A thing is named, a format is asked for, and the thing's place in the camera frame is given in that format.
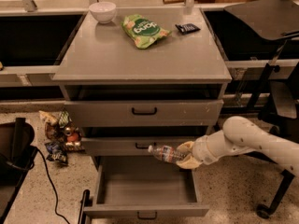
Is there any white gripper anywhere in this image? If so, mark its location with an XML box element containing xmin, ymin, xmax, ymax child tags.
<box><xmin>177</xmin><ymin>135</ymin><xmax>219</xmax><ymax>169</ymax></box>

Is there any clear plastic water bottle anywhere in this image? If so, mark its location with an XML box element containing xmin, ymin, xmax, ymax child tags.
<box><xmin>148</xmin><ymin>145</ymin><xmax>186</xmax><ymax>164</ymax></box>

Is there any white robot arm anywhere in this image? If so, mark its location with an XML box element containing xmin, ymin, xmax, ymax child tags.
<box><xmin>176</xmin><ymin>116</ymin><xmax>299</xmax><ymax>176</ymax></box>

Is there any grey top drawer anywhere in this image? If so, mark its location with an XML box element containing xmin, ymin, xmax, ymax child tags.
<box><xmin>65</xmin><ymin>100</ymin><xmax>223</xmax><ymax>127</ymax></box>

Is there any grey open bottom drawer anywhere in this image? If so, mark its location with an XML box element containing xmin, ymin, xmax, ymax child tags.
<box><xmin>83</xmin><ymin>156</ymin><xmax>208</xmax><ymax>219</ymax></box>

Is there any grey drawer cabinet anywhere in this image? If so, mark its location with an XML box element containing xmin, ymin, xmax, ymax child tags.
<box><xmin>51</xmin><ymin>6</ymin><xmax>233</xmax><ymax>161</ymax></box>

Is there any grey middle drawer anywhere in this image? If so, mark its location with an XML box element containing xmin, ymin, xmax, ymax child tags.
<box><xmin>80</xmin><ymin>135</ymin><xmax>211</xmax><ymax>157</ymax></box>

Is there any black office chair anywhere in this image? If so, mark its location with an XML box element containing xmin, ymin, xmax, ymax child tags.
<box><xmin>225</xmin><ymin>0</ymin><xmax>299</xmax><ymax>218</ymax></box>

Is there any pile of snack packets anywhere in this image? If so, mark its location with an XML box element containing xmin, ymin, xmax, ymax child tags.
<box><xmin>39</xmin><ymin>110</ymin><xmax>84</xmax><ymax>165</ymax></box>

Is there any small black packet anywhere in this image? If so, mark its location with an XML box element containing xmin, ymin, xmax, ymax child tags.
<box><xmin>176</xmin><ymin>23</ymin><xmax>200</xmax><ymax>35</ymax></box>

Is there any green snack bag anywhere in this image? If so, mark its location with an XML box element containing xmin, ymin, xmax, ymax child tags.
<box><xmin>121</xmin><ymin>14</ymin><xmax>171</xmax><ymax>49</ymax></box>

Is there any wooden stick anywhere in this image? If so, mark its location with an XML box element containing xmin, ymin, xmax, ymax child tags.
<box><xmin>163</xmin><ymin>0</ymin><xmax>185</xmax><ymax>4</ymax></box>

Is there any white bowl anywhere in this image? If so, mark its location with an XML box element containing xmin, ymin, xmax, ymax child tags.
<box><xmin>89</xmin><ymin>2</ymin><xmax>117</xmax><ymax>23</ymax></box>

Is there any black chair at left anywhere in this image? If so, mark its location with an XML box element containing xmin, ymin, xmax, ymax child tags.
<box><xmin>0</xmin><ymin>118</ymin><xmax>36</xmax><ymax>224</ymax></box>

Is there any black cable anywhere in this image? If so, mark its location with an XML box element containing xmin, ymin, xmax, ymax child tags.
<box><xmin>0</xmin><ymin>147</ymin><xmax>71</xmax><ymax>224</ymax></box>

